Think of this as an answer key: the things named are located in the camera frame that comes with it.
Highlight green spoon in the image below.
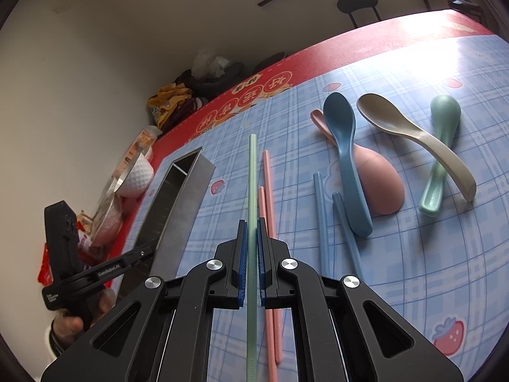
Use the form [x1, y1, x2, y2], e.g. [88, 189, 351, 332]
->
[419, 94, 462, 218]

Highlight green chopstick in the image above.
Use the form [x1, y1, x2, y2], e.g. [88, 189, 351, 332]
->
[246, 134, 259, 382]

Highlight metal utensil box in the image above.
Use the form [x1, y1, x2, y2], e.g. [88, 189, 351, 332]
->
[117, 147, 216, 301]

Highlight pink spoon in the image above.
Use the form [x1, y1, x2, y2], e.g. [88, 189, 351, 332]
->
[310, 109, 405, 215]

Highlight black cooker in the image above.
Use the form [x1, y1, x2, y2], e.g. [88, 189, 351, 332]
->
[447, 0, 484, 25]

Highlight red packet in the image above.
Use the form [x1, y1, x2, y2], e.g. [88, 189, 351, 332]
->
[38, 244, 54, 287]

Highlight blue plaid mat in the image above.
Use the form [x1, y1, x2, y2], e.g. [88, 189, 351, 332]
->
[175, 32, 509, 382]

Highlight clear plastic bag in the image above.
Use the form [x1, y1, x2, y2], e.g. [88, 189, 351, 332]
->
[193, 47, 231, 78]

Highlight person's left forearm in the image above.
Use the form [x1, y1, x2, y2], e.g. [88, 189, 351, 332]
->
[47, 324, 66, 358]

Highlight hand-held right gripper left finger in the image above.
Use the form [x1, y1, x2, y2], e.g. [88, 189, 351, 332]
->
[40, 219, 249, 382]

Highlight beige spoon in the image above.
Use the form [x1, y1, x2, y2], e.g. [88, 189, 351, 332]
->
[356, 93, 477, 203]

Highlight yellow garment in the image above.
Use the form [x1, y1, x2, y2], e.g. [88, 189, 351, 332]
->
[148, 83, 193, 128]

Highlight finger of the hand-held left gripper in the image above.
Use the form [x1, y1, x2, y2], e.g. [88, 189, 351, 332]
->
[121, 243, 157, 266]

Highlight white bowl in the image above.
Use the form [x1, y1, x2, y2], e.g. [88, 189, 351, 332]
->
[115, 154, 155, 199]

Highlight black basin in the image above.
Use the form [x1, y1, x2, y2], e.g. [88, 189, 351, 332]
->
[175, 61, 248, 100]

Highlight black round stool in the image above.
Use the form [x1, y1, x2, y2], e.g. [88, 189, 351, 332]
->
[337, 0, 383, 29]

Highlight black trash can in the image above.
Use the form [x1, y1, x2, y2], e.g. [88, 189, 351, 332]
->
[254, 52, 287, 74]

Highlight person's left hand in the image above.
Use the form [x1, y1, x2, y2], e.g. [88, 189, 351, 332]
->
[51, 288, 118, 351]

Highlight blue spoon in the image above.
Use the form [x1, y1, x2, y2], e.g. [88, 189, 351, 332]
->
[322, 92, 373, 237]

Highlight plastic-wrapped bowl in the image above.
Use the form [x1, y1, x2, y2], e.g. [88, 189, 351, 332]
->
[89, 195, 125, 247]

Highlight maroon clothes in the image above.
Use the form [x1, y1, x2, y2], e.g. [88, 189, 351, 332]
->
[161, 93, 204, 133]

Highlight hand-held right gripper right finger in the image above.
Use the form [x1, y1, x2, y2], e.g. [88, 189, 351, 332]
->
[258, 217, 464, 382]

